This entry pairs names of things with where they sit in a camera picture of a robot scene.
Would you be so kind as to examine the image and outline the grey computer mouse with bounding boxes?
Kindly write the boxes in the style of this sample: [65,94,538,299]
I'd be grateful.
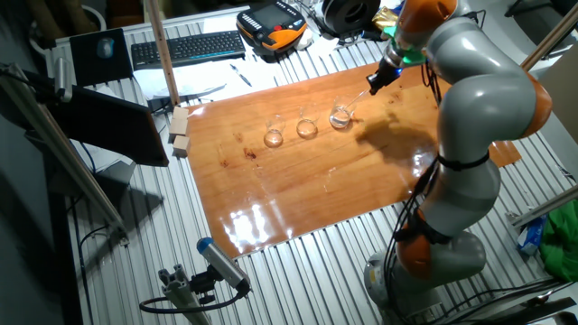
[96,36,116,60]

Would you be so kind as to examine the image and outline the medium glass beaker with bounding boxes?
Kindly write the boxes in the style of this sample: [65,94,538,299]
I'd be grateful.
[295,103,322,140]

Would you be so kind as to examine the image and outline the large glass beaker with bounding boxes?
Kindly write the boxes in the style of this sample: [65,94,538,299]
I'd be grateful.
[328,94,359,131]

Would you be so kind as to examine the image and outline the black pen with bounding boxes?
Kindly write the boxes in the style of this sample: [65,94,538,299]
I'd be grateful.
[228,63,253,88]

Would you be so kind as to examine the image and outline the green gripper mount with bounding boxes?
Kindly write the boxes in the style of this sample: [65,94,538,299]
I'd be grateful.
[388,24,428,67]

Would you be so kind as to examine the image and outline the black computer keyboard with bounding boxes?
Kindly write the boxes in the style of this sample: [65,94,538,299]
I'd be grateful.
[130,30,247,71]

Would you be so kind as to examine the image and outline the white paper sheet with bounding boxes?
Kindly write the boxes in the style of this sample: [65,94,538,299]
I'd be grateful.
[133,57,284,104]

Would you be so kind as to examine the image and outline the glossy wooden board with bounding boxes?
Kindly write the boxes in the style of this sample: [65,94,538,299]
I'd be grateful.
[185,62,523,261]

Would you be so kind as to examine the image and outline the black camera cable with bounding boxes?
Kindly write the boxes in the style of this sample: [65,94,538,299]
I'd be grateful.
[138,287,247,315]

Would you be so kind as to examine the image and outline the white round bin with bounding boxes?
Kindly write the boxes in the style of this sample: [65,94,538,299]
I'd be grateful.
[29,4,107,46]

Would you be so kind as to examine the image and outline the white rounded object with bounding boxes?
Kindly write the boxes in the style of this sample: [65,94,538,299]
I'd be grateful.
[295,29,315,51]

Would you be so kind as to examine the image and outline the clear glass stirring rod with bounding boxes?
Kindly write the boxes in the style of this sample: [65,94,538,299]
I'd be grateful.
[341,88,371,115]

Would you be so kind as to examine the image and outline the slanted frame beam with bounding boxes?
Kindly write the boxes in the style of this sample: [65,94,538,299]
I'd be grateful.
[514,2,578,73]

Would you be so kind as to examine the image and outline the small glass beaker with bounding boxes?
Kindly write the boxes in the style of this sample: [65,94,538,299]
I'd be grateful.
[263,115,287,149]

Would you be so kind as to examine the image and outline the tan upright pole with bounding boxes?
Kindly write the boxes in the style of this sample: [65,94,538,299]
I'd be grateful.
[144,0,181,108]

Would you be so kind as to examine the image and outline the silver frame camera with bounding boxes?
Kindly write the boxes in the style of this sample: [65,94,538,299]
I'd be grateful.
[52,56,74,104]

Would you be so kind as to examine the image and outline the green cloth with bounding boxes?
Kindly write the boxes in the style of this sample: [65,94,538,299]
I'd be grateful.
[539,200,578,283]

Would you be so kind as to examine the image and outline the short aluminium profile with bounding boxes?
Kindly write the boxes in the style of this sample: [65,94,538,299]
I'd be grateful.
[157,264,213,325]

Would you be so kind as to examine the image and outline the long grey frame beam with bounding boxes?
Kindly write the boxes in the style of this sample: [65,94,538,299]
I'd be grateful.
[0,62,131,247]

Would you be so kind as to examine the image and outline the black flat panel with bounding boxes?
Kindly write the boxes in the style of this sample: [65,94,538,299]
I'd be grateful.
[47,85,171,168]

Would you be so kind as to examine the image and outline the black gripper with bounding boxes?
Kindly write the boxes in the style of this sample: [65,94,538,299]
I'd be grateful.
[366,57,404,97]

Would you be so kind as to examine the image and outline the blue and white pack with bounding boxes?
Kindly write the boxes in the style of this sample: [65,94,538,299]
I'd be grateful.
[517,215,548,256]

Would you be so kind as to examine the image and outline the black and orange teach pendant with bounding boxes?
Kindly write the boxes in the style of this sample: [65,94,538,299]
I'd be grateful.
[236,0,308,52]

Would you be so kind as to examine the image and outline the black round spool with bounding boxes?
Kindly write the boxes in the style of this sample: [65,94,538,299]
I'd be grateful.
[321,0,383,40]

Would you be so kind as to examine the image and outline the silver camera with blue cap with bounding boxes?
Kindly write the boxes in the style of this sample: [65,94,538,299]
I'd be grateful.
[196,237,252,294]

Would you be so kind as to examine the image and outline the gold foil bag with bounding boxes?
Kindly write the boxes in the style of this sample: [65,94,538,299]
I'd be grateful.
[370,6,401,33]

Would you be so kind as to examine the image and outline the black camera clamp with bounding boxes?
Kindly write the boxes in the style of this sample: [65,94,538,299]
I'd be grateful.
[189,265,219,306]

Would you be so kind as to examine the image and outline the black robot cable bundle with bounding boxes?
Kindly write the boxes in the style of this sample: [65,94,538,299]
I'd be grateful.
[381,153,446,320]

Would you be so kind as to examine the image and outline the black mouse pad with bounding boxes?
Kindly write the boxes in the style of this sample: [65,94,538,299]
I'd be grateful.
[69,27,135,88]

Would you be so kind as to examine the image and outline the white tissue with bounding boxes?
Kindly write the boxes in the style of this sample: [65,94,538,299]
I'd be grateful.
[311,35,340,59]

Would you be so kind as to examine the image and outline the beige flat panel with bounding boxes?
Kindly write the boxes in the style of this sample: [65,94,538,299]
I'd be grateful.
[535,44,578,146]

